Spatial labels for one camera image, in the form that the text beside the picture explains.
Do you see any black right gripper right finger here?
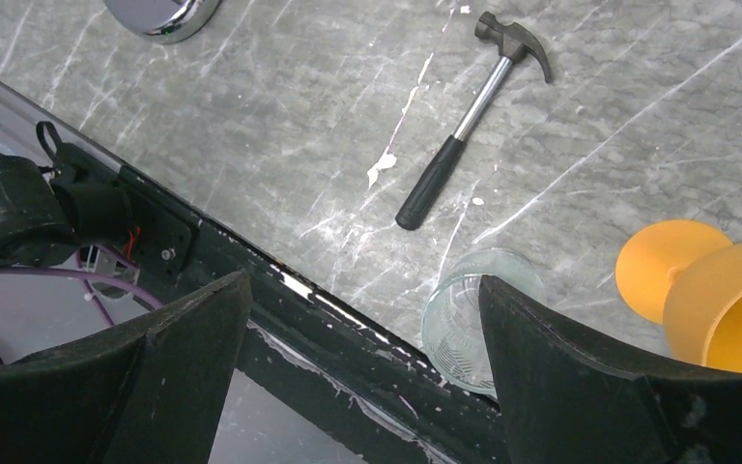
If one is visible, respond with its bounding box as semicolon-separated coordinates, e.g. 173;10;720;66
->
478;275;742;463

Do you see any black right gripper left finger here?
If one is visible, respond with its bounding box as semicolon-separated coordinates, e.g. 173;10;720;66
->
0;272;252;463

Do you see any clear glass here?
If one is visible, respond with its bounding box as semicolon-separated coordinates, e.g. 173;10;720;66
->
421;248;546;397

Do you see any orange wine glass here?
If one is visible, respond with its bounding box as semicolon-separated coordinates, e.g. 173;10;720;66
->
614;219;742;373

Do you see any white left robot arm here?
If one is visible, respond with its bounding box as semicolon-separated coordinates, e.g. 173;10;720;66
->
0;154;132;270

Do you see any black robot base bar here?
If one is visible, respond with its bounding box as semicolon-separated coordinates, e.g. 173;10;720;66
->
35;121;513;464

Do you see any chrome tree glass rack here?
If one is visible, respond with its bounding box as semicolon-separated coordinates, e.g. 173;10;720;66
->
103;0;221;44

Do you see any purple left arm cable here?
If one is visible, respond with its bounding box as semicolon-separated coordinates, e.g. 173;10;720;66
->
0;252;164;328

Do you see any black handled hammer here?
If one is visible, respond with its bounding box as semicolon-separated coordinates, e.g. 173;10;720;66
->
395;12;554;231

